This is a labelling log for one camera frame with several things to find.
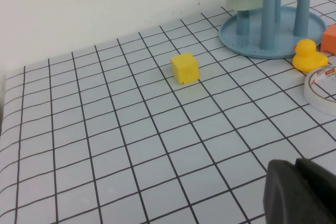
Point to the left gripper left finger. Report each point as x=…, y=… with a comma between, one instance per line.
x=286, y=197

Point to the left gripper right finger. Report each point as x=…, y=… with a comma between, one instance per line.
x=325, y=192

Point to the blue cup stand white caps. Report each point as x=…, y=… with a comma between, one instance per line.
x=236, y=40

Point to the white double-sided tape roll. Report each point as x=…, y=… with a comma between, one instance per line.
x=315, y=100

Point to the yellow rubber duck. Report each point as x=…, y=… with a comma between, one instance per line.
x=307, y=58

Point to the orange foam cube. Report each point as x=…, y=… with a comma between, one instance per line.
x=329, y=41

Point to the yellow foam cube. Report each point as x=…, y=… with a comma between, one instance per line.
x=185, y=69

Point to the white grid pattern tablecloth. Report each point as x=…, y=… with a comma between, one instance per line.
x=105, y=142

